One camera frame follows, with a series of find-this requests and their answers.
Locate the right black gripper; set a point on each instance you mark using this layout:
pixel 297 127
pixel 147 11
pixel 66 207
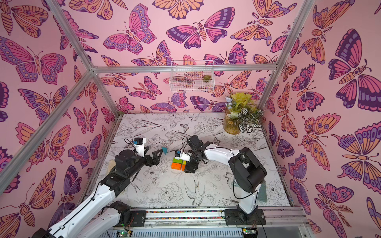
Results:
pixel 193 156

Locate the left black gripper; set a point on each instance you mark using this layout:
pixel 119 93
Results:
pixel 155 161

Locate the green wooden block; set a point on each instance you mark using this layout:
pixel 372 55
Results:
pixel 177 161

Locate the teal triangle block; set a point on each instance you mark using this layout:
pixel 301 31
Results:
pixel 165 150

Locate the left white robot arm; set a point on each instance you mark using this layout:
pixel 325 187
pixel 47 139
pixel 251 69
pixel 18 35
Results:
pixel 89 199

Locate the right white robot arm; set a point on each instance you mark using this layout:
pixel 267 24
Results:
pixel 248 176

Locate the beige cloth glove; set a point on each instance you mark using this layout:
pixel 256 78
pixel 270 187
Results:
pixel 111 165

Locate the amber glass vase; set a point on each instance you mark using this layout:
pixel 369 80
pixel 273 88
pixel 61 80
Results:
pixel 229 125

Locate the artificial plant bouquet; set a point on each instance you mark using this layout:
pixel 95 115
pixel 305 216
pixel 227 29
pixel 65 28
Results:
pixel 244 112

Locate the small potted succulent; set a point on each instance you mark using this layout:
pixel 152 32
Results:
pixel 207 77

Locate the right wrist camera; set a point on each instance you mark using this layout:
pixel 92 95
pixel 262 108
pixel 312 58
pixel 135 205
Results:
pixel 182 156

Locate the white wire basket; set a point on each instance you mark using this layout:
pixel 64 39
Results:
pixel 186 75

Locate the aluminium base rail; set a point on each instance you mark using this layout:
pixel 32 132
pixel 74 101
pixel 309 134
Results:
pixel 223 222

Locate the aluminium frame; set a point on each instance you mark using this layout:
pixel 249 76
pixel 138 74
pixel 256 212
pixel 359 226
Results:
pixel 21 157

